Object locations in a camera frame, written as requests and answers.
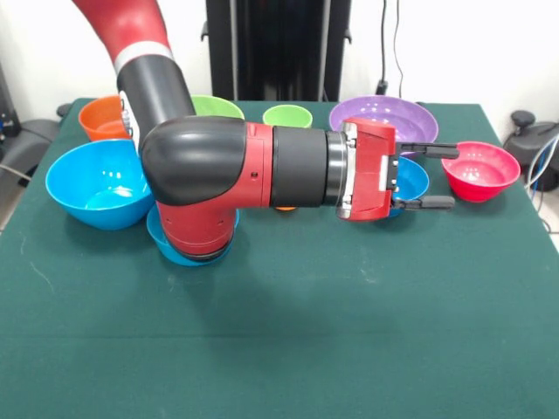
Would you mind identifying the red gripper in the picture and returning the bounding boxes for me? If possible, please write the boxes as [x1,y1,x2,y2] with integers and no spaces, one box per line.
[344,117,460,223]

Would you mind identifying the red plastic bowl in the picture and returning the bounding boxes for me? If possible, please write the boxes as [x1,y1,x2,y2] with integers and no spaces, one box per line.
[440,141,522,203]

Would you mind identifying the dark blue plastic bowl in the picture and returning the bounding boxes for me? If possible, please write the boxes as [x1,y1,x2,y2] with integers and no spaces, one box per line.
[386,155,431,219]

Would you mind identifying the purple plastic bowl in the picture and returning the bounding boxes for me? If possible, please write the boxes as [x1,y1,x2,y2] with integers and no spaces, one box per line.
[328,95,439,159]

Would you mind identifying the green plastic cup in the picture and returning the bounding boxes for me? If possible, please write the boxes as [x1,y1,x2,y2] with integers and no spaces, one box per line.
[262,105,314,129]

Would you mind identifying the green plastic bowl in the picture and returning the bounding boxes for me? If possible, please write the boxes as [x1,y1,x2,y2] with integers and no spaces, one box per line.
[190,94,245,121]

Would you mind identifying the small light blue bowl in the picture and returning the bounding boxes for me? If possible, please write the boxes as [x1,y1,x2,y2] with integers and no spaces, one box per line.
[146,208,240,267]

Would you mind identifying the large light blue bowl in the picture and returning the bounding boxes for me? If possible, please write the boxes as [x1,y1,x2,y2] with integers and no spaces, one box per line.
[45,138,155,231]

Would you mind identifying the dark green tablecloth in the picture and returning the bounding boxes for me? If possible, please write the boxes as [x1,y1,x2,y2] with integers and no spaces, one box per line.
[0,98,559,419]

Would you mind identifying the orange plastic bowl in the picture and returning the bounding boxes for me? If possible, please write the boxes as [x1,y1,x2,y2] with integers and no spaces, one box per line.
[78,94,132,143]

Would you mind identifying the black electronic device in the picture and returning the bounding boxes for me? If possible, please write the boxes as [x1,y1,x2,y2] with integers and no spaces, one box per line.
[0,60,22,152]

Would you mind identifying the blue and white cables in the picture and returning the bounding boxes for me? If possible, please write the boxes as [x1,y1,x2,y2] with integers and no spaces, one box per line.
[525,133,559,232]

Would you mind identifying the thick black cable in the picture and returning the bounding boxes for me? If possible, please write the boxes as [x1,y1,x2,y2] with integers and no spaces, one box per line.
[376,0,390,96]

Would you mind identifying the thin black cable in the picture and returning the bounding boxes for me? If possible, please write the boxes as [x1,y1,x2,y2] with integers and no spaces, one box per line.
[392,0,405,98]

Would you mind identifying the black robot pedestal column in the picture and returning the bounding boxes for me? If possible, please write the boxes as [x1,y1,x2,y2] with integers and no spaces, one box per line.
[201,0,353,102]

